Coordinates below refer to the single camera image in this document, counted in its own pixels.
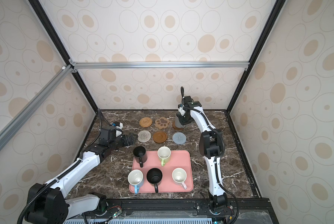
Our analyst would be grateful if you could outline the white grey round coaster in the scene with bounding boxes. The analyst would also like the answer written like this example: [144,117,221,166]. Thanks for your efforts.
[138,130,152,143]

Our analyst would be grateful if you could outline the brown wooden round coaster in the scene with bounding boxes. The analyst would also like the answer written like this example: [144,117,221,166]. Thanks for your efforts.
[172,121,184,130]

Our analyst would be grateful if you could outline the light blue woven coaster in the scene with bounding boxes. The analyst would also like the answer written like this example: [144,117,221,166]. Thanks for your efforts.
[172,132,187,145]

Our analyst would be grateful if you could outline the woven rattan coaster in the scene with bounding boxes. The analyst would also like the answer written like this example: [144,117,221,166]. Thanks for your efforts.
[139,117,153,128]

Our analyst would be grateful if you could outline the black mug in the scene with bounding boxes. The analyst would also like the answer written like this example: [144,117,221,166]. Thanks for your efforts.
[133,146,148,168]
[146,168,163,193]

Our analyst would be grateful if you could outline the cork paw print coaster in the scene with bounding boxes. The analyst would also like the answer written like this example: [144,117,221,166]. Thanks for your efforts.
[155,117,170,130]

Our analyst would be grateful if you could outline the small brown wooden coaster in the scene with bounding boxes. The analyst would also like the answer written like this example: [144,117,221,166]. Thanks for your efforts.
[153,131,168,144]

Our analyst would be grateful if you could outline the green mug white inside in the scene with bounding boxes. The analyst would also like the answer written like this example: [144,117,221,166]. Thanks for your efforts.
[158,146,171,167]

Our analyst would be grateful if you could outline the pink mug white inside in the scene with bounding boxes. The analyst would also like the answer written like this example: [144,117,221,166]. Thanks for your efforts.
[172,168,187,189]

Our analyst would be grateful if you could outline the grey mug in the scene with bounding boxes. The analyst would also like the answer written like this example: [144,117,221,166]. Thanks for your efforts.
[174,118,184,129]

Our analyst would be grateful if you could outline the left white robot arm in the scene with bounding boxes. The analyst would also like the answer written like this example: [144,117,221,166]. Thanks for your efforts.
[17,133,138,224]

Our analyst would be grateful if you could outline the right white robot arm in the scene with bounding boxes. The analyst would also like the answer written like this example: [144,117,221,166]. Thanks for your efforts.
[176,102,236,215]

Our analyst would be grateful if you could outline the blue mug white inside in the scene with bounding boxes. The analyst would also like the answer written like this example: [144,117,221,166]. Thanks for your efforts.
[128,169,144,194]

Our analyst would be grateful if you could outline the pink plastic tray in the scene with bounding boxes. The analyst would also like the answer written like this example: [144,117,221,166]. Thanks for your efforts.
[129,150,195,194]

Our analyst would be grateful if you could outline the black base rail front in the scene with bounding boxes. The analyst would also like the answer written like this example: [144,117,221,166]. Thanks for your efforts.
[65,198,280,224]

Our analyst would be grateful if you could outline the horizontal aluminium rail back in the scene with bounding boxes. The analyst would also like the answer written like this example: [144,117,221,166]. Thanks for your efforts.
[72,61,250,69]

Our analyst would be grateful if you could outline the diagonal aluminium rail left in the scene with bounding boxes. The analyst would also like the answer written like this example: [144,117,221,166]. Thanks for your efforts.
[0,65,72,151]

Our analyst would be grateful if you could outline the black corner frame post right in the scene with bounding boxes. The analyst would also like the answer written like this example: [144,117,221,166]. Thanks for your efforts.
[226,0,286,114]

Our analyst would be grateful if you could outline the black corner frame post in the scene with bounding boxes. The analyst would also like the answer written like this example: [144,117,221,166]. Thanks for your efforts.
[28,0,98,114]
[226,0,286,114]

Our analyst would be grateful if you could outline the black corner frame post left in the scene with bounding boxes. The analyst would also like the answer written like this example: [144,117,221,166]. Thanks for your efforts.
[28,0,98,114]

